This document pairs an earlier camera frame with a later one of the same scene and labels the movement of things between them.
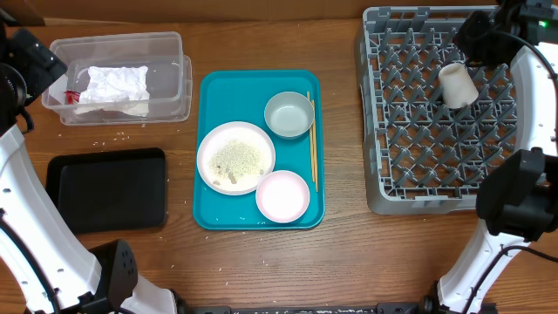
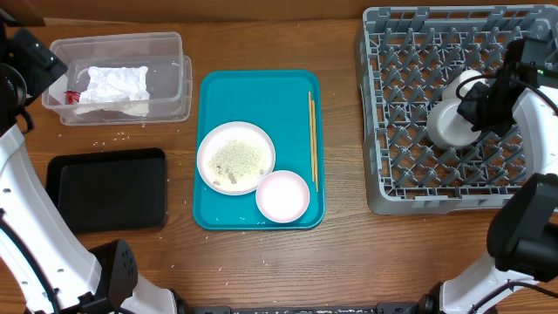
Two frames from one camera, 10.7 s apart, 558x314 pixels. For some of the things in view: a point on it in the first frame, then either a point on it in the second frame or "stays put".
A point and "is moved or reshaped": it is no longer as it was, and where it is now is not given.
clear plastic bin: (170, 76) stays put
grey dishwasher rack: (418, 154) stays put
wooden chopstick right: (314, 136) stays put
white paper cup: (457, 87) is moved or reshaped
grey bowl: (289, 113) → (447, 128)
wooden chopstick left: (310, 133) stays put
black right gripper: (460, 41) → (466, 112)
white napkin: (123, 89) stays put
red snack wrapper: (71, 96) stays put
